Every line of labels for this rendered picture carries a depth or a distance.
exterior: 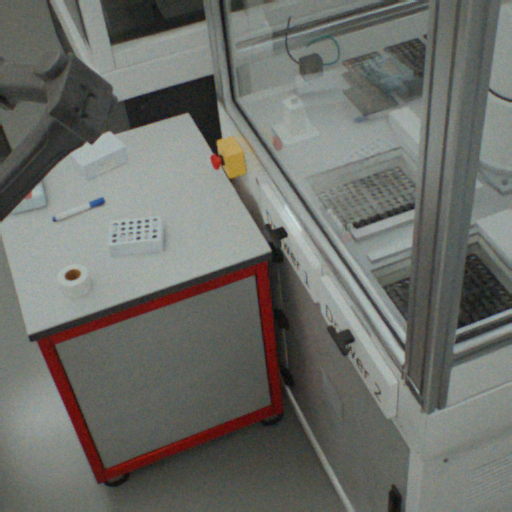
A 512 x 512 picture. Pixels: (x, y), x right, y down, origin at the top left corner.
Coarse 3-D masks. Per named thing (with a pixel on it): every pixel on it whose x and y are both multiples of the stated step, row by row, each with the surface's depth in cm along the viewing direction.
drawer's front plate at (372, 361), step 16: (320, 288) 165; (336, 288) 161; (336, 304) 158; (336, 320) 162; (352, 320) 155; (352, 352) 159; (368, 352) 149; (368, 368) 152; (384, 368) 146; (368, 384) 156; (384, 384) 146; (384, 400) 149
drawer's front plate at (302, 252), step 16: (272, 192) 182; (272, 208) 181; (272, 224) 185; (288, 224) 175; (288, 240) 177; (304, 240) 171; (288, 256) 181; (304, 256) 169; (304, 272) 173; (320, 272) 167
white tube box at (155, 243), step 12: (120, 228) 197; (132, 228) 198; (144, 228) 197; (156, 228) 196; (108, 240) 195; (132, 240) 194; (144, 240) 194; (156, 240) 194; (120, 252) 195; (132, 252) 196; (144, 252) 196
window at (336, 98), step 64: (256, 0) 156; (320, 0) 126; (384, 0) 106; (256, 64) 169; (320, 64) 135; (384, 64) 112; (256, 128) 186; (320, 128) 145; (384, 128) 119; (320, 192) 157; (384, 192) 127; (384, 256) 136
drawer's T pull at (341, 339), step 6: (330, 330) 156; (348, 330) 155; (336, 336) 154; (342, 336) 154; (348, 336) 154; (336, 342) 154; (342, 342) 153; (348, 342) 154; (342, 348) 152; (342, 354) 152; (348, 354) 152
